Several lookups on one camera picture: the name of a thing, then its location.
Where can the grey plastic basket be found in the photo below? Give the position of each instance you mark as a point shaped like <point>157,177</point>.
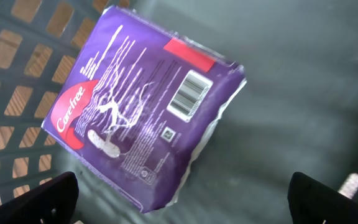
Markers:
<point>297,112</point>

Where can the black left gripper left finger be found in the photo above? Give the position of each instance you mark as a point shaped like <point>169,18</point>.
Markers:
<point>52,202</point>

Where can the purple Carefree pad pack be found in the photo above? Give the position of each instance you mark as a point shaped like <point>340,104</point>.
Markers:
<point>140,104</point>

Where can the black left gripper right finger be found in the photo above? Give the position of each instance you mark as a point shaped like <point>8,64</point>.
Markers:
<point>312,202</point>

